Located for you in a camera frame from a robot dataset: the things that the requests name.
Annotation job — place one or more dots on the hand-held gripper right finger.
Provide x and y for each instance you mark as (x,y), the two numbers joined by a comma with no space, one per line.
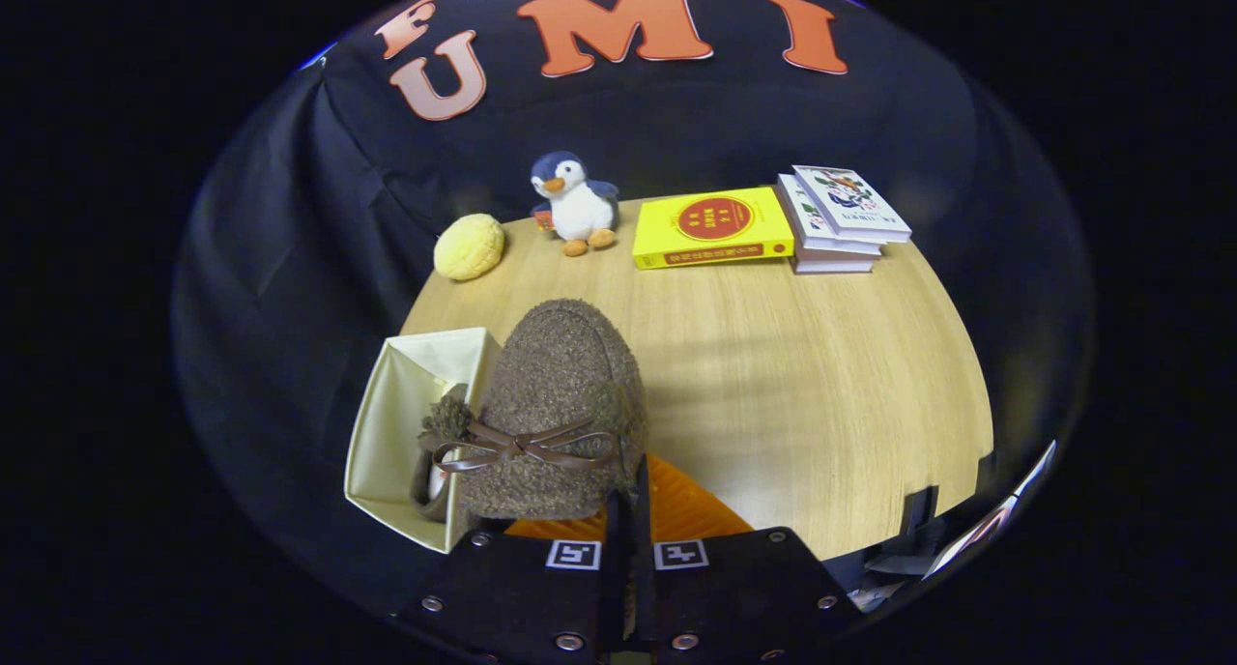
(646,588)

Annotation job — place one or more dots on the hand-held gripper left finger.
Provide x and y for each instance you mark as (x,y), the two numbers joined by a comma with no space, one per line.
(616,588)

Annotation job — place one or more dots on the cream fabric storage box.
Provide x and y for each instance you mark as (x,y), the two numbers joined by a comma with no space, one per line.
(387,433)

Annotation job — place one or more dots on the yellow book with red circle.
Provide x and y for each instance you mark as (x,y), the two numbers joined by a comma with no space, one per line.
(715,225)

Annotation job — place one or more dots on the yellow round bread plush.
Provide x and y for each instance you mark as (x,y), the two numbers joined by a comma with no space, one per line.
(470,246)

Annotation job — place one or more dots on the pinkish book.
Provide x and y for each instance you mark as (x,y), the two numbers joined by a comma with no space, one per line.
(831,264)

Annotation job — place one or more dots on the penguin plush toy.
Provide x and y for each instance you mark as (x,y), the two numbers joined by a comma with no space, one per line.
(580,206)

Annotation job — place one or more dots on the black backdrop cloth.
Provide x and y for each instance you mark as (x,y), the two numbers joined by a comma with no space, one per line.
(676,124)

